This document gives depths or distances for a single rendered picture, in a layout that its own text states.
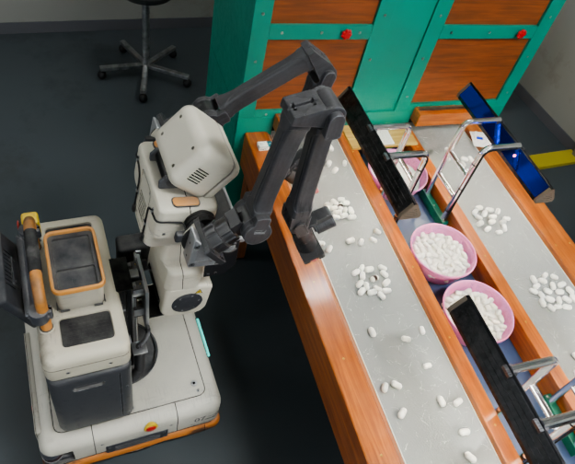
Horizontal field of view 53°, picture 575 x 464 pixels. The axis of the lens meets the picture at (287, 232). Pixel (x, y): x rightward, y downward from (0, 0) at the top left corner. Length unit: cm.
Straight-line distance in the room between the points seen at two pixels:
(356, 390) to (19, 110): 269
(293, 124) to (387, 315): 99
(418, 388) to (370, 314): 30
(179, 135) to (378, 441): 104
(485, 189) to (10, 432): 220
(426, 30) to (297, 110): 133
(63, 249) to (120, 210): 132
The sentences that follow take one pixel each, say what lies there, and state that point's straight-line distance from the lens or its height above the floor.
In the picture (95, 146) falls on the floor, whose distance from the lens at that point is 352.
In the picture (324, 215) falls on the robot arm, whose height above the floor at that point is 122.
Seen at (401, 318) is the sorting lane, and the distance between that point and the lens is 208.
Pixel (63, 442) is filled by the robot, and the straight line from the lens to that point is 226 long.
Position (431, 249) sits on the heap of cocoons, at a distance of 235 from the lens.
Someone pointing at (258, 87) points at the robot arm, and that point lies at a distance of 176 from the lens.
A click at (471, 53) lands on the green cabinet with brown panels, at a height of 113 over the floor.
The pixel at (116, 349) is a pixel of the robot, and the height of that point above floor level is 80.
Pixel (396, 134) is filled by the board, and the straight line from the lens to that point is 271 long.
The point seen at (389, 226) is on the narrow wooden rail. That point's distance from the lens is 230.
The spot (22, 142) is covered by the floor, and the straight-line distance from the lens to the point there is 359.
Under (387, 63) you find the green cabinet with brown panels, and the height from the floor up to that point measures 109.
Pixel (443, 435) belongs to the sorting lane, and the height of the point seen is 74.
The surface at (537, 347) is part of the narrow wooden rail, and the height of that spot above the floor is 76.
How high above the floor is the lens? 237
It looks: 49 degrees down
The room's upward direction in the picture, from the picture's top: 16 degrees clockwise
